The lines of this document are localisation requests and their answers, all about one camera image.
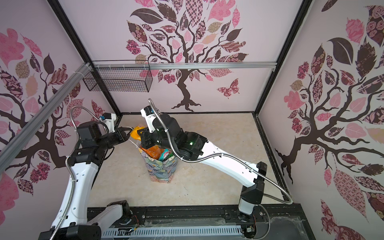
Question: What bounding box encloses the yellow mango snack bag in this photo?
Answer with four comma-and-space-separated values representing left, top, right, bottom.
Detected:
131, 126, 146, 141

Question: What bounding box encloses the orange snack packet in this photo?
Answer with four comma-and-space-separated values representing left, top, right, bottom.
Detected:
139, 146, 164, 160

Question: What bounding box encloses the patterned paper gift bag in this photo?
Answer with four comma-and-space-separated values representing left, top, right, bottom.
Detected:
132, 141, 179, 183

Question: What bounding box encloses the teal snack packet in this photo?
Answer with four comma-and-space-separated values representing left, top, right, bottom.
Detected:
158, 149, 172, 162

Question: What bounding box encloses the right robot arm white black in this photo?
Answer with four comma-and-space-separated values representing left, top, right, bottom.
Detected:
138, 99, 294, 216

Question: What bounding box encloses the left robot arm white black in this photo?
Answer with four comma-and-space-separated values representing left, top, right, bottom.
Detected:
39, 113, 133, 240

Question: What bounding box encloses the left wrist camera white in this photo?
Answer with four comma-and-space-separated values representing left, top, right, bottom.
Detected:
99, 113, 117, 133

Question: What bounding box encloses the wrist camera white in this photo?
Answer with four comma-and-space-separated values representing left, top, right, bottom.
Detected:
99, 113, 117, 133
141, 106, 159, 133

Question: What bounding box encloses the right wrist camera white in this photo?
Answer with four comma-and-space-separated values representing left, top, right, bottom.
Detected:
141, 106, 159, 133

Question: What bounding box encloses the black wire basket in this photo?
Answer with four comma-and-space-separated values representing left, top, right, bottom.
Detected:
83, 61, 153, 93

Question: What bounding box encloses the aluminium rail left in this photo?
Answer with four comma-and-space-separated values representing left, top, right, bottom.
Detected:
1, 63, 92, 173

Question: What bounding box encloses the aluminium rail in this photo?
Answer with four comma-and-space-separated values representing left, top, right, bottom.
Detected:
94, 62, 277, 70
1, 63, 92, 173

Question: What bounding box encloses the aluminium rail back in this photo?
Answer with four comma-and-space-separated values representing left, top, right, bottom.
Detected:
94, 62, 277, 70

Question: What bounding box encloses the white slotted cable duct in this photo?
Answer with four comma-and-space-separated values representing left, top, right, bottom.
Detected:
101, 226, 244, 240

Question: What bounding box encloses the black base frame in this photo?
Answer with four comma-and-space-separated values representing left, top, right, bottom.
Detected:
88, 204, 315, 240

